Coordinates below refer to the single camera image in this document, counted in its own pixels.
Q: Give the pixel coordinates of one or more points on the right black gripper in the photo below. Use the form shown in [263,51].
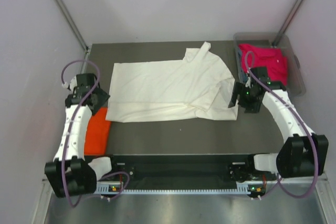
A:
[249,108]

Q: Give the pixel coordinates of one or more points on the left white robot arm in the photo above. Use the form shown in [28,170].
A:
[80,161]

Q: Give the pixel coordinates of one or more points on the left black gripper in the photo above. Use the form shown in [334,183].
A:
[103,97]

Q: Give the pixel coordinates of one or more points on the clear plastic bin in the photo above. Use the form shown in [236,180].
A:
[295,85]

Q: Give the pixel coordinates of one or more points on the grey slotted cable duct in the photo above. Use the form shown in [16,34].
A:
[112,188]

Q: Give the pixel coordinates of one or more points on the white t shirt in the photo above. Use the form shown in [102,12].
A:
[198,86]

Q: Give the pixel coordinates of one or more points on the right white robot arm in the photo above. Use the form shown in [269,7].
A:
[304,152]

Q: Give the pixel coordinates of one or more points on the pink t shirt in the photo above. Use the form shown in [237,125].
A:
[271,58]

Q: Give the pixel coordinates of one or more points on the blue t shirt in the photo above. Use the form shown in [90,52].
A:
[241,74]

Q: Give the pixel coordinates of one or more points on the aluminium frame rail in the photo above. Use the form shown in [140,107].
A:
[299,180]

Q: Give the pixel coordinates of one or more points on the orange folded t shirt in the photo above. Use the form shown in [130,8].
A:
[97,133]

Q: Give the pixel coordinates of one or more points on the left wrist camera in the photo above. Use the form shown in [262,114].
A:
[69,83]

